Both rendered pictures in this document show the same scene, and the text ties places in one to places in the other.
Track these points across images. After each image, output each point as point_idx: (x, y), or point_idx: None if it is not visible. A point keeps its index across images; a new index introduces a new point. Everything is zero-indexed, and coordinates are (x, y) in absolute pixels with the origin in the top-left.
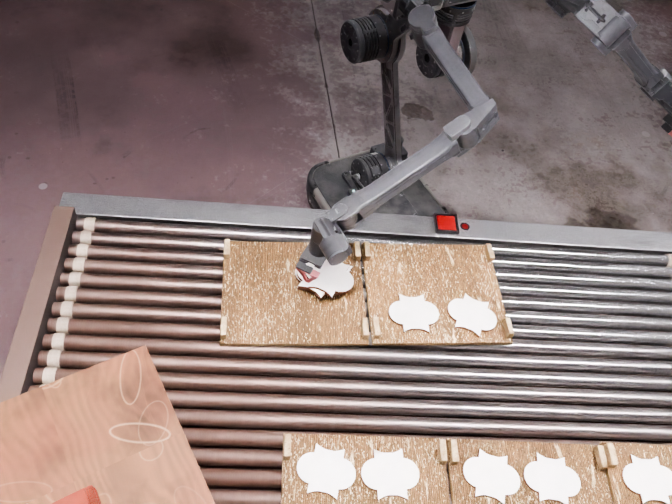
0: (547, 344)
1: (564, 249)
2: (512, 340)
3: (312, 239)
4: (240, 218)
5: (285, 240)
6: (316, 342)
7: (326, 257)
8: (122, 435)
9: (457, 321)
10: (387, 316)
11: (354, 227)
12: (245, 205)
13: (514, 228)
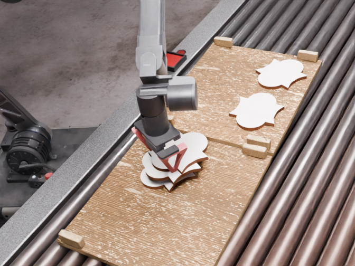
0: (332, 44)
1: (245, 6)
2: (320, 59)
3: (152, 115)
4: (36, 217)
5: (96, 187)
6: (247, 199)
7: (188, 105)
8: None
9: (283, 84)
10: (248, 131)
11: (167, 72)
12: (23, 206)
13: (205, 25)
